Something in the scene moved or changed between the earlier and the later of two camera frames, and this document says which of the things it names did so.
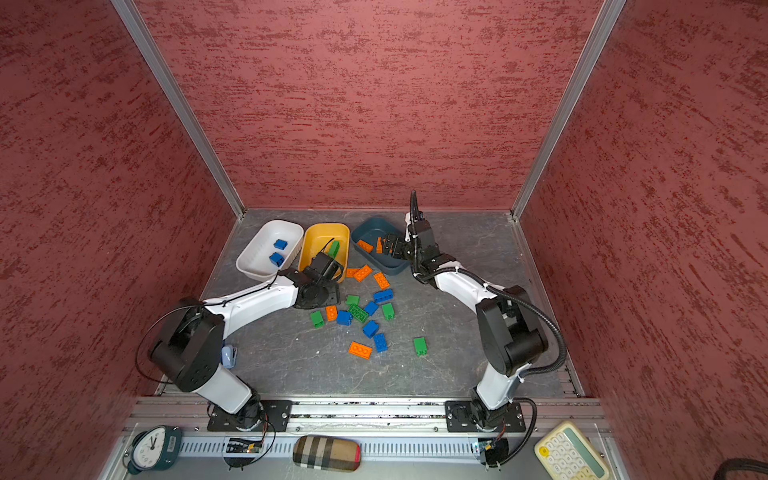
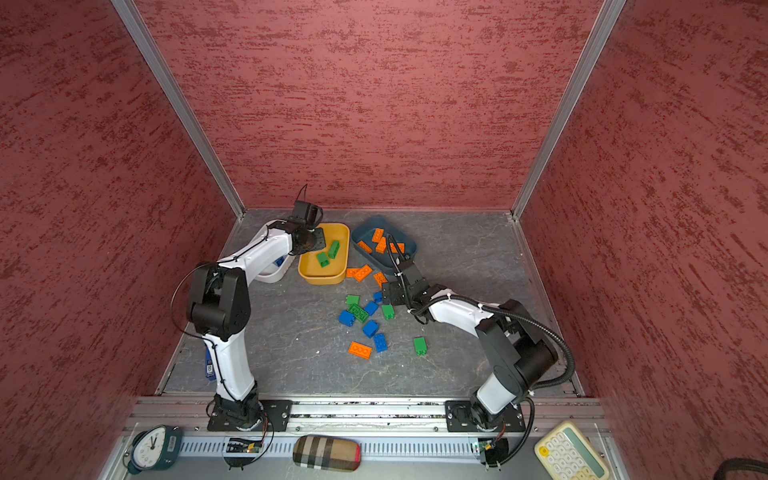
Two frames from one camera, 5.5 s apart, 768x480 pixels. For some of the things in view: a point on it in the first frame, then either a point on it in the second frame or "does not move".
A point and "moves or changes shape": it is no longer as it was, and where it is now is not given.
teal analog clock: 157,447 does not move
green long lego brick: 334,248 does not move
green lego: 421,346 does not move
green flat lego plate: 357,312 does not move
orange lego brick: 367,247 does not move
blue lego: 380,342 does not move
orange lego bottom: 360,350 does not move
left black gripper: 333,299 -> 319,241
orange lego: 331,312 -> 377,234
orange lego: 381,281 does not move
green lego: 317,319 moves or changes shape
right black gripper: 399,242 -> 394,290
